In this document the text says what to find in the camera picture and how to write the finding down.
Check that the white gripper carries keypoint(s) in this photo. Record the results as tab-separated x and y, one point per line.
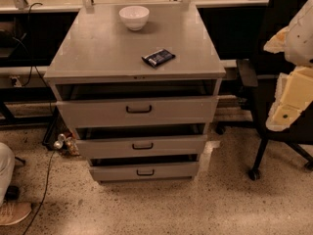
300	38

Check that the grey top drawer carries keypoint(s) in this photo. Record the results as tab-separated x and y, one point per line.
135	112

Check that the grey drawer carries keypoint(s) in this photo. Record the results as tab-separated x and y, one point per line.
144	171
135	112
141	147

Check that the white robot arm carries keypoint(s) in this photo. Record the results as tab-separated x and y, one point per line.
299	39

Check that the grey bottom drawer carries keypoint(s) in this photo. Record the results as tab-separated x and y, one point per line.
144	171

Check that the grey drawer cabinet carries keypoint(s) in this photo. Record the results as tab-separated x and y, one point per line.
100	59

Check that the grey middle drawer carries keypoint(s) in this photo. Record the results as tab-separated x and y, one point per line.
141	147

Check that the black office chair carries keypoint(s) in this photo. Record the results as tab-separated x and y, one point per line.
259	75

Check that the dark blue snack packet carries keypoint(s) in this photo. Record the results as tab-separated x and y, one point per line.
158	58

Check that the white ceramic bowl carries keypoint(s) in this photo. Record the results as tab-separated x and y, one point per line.
134	17

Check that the shiny bottles on floor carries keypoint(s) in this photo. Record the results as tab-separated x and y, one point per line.
66	145

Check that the white power outlet strip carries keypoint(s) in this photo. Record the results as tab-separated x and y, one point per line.
15	80

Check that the person's leg in light trousers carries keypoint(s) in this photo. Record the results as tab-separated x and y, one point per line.
7	164

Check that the beige sneaker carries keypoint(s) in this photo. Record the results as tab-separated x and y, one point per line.
14	212

